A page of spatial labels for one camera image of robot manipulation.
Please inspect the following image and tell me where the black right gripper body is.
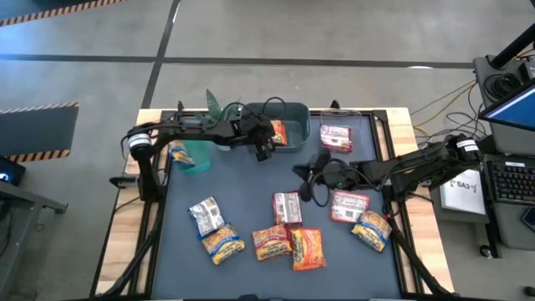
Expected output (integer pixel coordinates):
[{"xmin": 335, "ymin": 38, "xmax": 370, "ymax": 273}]
[{"xmin": 313, "ymin": 148, "xmax": 364, "ymax": 190}]

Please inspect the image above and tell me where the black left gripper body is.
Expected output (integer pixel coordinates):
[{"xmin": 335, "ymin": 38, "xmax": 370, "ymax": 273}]
[{"xmin": 232, "ymin": 110, "xmax": 277, "ymax": 147}]

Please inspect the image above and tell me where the orange chicken ramen packet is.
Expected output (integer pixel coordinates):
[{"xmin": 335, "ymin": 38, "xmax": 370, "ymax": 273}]
[
  {"xmin": 329, "ymin": 189, "xmax": 371, "ymax": 225},
  {"xmin": 288, "ymin": 227, "xmax": 328, "ymax": 272},
  {"xmin": 270, "ymin": 120, "xmax": 288, "ymax": 147}
]

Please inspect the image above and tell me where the red roast beef ramen packet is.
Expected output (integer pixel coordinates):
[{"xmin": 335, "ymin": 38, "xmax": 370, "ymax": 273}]
[
  {"xmin": 272, "ymin": 191, "xmax": 303, "ymax": 226},
  {"xmin": 319, "ymin": 124, "xmax": 354, "ymax": 155},
  {"xmin": 251, "ymin": 223, "xmax": 293, "ymax": 263}
]

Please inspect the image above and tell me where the dark blue-grey plastic bin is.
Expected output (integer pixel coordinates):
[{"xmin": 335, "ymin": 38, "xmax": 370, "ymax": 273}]
[{"xmin": 244, "ymin": 102, "xmax": 313, "ymax": 154}]

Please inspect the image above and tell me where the clear plastic bin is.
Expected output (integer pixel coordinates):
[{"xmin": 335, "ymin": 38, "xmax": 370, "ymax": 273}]
[{"xmin": 319, "ymin": 109, "xmax": 375, "ymax": 171}]

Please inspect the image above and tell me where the snake plant in white pot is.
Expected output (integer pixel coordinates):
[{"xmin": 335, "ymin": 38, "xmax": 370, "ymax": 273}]
[{"xmin": 204, "ymin": 88, "xmax": 243, "ymax": 152}]

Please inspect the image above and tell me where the teal translucent plastic bin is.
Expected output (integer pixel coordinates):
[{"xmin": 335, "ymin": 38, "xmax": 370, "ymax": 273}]
[{"xmin": 169, "ymin": 137, "xmax": 214, "ymax": 176}]

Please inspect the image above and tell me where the white paper sign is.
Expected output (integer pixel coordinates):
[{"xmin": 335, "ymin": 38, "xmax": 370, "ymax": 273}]
[{"xmin": 441, "ymin": 168, "xmax": 488, "ymax": 217}]

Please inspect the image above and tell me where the black backlit keyboard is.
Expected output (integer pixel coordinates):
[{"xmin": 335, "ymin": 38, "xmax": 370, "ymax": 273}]
[{"xmin": 487, "ymin": 161, "xmax": 535, "ymax": 206}]

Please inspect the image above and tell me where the grey equipment cart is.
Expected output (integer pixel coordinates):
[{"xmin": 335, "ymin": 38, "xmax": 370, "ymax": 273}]
[{"xmin": 473, "ymin": 54, "xmax": 535, "ymax": 252}]

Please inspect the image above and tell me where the laptop with blue screen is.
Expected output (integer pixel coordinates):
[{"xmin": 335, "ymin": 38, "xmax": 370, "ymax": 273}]
[{"xmin": 478, "ymin": 79, "xmax": 535, "ymax": 133}]

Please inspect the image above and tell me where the black pole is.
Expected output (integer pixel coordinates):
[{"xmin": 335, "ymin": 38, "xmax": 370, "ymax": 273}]
[{"xmin": 491, "ymin": 35, "xmax": 535, "ymax": 70}]

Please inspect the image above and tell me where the black hazard-striped floor mat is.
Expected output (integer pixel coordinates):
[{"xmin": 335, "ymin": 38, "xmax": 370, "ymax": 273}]
[{"xmin": 0, "ymin": 102, "xmax": 80, "ymax": 164}]

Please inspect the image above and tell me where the black side desk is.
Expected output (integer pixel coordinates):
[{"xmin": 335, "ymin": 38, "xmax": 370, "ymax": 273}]
[{"xmin": 0, "ymin": 156, "xmax": 70, "ymax": 289}]

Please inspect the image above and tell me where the black device with blue light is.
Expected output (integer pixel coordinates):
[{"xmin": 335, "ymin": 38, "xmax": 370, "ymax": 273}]
[{"xmin": 0, "ymin": 156, "xmax": 26, "ymax": 187}]

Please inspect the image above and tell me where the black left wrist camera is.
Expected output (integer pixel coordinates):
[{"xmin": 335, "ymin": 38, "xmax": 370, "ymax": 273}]
[{"xmin": 254, "ymin": 143, "xmax": 276, "ymax": 163}]

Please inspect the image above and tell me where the black left wrist camera cable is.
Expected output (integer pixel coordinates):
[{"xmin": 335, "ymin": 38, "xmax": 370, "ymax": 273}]
[{"xmin": 208, "ymin": 96, "xmax": 289, "ymax": 126}]

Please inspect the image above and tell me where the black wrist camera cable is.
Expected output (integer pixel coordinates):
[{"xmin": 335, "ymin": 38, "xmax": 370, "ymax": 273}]
[
  {"xmin": 308, "ymin": 177, "xmax": 332, "ymax": 208},
  {"xmin": 208, "ymin": 96, "xmax": 289, "ymax": 126}
]

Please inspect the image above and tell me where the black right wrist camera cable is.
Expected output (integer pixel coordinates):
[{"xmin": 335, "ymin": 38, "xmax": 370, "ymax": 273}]
[{"xmin": 308, "ymin": 177, "xmax": 332, "ymax": 208}]

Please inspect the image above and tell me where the black aluminium table frame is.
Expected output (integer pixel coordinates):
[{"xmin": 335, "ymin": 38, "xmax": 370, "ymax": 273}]
[{"xmin": 89, "ymin": 99, "xmax": 456, "ymax": 301}]

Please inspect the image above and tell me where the yellow floor cable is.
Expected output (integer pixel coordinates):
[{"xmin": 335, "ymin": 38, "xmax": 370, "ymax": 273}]
[{"xmin": 411, "ymin": 81, "xmax": 477, "ymax": 129}]

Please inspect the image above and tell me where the black bracket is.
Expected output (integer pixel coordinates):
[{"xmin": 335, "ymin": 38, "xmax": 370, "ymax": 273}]
[{"xmin": 109, "ymin": 175, "xmax": 139, "ymax": 189}]

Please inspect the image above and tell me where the black floor cable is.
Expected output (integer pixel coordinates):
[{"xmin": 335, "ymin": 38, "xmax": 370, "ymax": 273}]
[{"xmin": 442, "ymin": 83, "xmax": 490, "ymax": 147}]

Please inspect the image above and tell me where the coiled black cable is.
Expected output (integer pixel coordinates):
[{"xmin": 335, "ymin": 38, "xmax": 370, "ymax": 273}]
[{"xmin": 484, "ymin": 70, "xmax": 523, "ymax": 99}]

